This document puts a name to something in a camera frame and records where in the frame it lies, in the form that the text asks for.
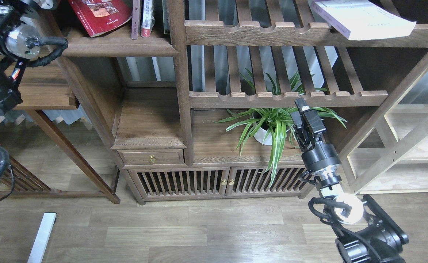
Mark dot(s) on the dark wooden bookshelf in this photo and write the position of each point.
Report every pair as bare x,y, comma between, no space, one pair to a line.
154,101

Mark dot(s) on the slatted wooden rack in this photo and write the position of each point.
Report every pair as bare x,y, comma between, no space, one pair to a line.
2,171

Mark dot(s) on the light wooden shelf unit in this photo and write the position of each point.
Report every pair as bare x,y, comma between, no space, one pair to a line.
401,164

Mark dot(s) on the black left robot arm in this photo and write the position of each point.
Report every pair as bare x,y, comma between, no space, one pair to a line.
22,46

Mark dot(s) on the dark upright book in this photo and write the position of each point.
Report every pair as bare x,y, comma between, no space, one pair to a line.
165,17

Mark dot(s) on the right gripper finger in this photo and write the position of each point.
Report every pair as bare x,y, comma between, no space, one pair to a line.
301,105

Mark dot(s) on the red cover book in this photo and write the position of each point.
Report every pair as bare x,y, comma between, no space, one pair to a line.
101,16

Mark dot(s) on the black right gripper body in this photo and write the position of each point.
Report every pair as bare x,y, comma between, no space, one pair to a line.
317,156

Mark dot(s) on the green spider plant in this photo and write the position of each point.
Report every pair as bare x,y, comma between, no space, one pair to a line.
282,118

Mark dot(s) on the white plant pot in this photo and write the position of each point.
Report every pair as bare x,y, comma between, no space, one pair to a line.
260,134

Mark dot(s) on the red white upright book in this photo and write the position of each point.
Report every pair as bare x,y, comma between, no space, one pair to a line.
147,18

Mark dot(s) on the white thick book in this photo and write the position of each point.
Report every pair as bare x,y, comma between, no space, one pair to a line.
360,20

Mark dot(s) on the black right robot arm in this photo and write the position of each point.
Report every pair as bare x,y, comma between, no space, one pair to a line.
365,233

